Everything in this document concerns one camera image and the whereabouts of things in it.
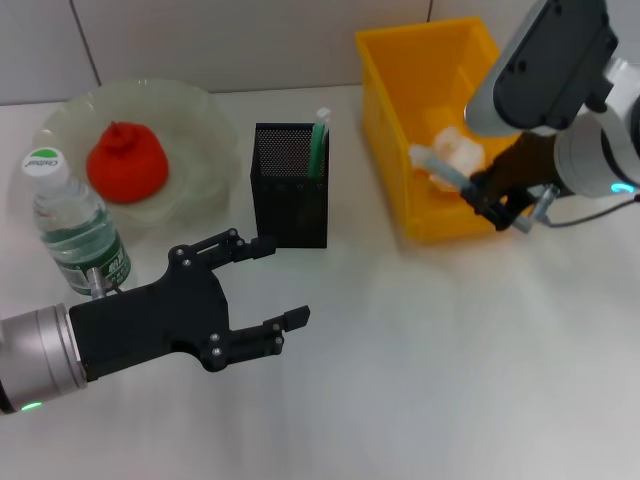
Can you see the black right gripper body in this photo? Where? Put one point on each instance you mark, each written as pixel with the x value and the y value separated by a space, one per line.
pixel 525 165

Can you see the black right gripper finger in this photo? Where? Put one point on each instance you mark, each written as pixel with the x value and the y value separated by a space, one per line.
pixel 500 215
pixel 482 186

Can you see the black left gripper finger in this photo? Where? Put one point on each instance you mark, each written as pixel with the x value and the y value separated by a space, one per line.
pixel 232 247
pixel 260 340

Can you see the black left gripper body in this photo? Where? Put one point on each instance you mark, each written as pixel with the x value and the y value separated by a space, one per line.
pixel 150 325

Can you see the white paper ball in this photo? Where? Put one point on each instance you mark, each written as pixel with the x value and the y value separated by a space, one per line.
pixel 460 150

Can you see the grey marker pen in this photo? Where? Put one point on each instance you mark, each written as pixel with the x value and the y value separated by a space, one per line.
pixel 440 167

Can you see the clear bottle with green label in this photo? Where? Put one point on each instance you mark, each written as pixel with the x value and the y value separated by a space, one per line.
pixel 75 225

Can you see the green utility knife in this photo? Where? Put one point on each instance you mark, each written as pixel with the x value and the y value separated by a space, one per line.
pixel 317 150

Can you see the black mesh pen holder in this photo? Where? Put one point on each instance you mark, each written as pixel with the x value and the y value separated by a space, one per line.
pixel 295 215

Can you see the pale green glass fruit plate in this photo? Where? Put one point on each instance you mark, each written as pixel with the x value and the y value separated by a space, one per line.
pixel 200 135

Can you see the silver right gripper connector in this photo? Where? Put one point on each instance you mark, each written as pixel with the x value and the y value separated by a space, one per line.
pixel 542 202

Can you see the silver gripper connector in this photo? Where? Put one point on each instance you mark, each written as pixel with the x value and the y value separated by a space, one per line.
pixel 542 202
pixel 95 282

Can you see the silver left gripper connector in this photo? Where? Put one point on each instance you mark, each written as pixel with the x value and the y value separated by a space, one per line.
pixel 95 282

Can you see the yellow plastic bin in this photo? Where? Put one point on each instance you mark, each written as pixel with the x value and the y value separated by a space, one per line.
pixel 390 100

